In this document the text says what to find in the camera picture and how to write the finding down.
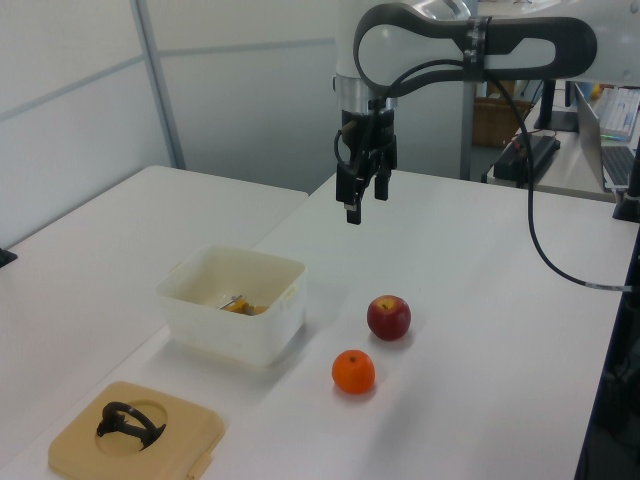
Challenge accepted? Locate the yellow toy with metal pin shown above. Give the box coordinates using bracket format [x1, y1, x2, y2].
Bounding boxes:
[218, 294, 267, 318]

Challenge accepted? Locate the black monitor stand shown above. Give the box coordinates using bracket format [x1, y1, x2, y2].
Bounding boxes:
[533, 79, 582, 133]

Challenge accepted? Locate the black curved plastic piece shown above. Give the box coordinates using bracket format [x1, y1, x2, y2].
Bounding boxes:
[95, 400, 168, 452]

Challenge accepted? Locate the tan plastic container lid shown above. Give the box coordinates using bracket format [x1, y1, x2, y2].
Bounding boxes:
[47, 380, 226, 480]

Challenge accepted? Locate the silver laptop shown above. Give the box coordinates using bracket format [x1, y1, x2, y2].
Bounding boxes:
[573, 82, 640, 192]

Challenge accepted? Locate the orange fruit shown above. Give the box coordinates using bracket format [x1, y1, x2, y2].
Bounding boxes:
[331, 348, 377, 396]

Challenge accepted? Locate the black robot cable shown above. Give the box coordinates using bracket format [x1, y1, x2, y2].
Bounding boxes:
[333, 58, 632, 294]

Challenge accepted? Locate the black upright post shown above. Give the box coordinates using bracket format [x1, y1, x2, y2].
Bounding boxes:
[612, 133, 640, 222]

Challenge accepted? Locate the red apple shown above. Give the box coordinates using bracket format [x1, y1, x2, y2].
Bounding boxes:
[366, 294, 413, 343]

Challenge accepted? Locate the dark metal frame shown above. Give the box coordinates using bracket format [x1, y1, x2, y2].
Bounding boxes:
[573, 288, 640, 480]

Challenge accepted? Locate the woven basket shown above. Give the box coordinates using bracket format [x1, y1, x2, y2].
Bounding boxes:
[471, 96, 534, 148]

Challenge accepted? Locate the grey office desk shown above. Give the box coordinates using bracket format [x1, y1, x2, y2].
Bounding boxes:
[481, 112, 624, 203]

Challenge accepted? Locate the black electronics box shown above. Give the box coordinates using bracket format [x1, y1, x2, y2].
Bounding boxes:
[493, 133, 561, 189]

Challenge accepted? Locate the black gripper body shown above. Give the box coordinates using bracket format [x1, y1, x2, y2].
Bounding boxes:
[341, 108, 400, 174]

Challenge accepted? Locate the white plastic container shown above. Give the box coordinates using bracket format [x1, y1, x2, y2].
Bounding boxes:
[154, 244, 308, 370]

